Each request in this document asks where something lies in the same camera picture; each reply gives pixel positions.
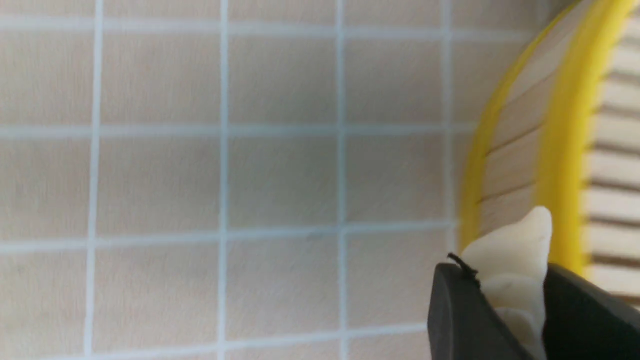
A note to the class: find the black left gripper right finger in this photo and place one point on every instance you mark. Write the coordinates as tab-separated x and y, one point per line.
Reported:
584	322

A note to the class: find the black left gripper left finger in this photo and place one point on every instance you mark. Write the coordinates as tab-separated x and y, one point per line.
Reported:
461	324

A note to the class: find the white dumpling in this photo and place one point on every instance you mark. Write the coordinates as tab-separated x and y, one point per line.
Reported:
511	264

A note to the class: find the bamboo steamer tray yellow rim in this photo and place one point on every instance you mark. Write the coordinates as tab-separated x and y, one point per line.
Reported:
562	131

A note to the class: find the beige checked tablecloth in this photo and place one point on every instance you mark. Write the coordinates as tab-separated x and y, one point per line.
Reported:
237	179

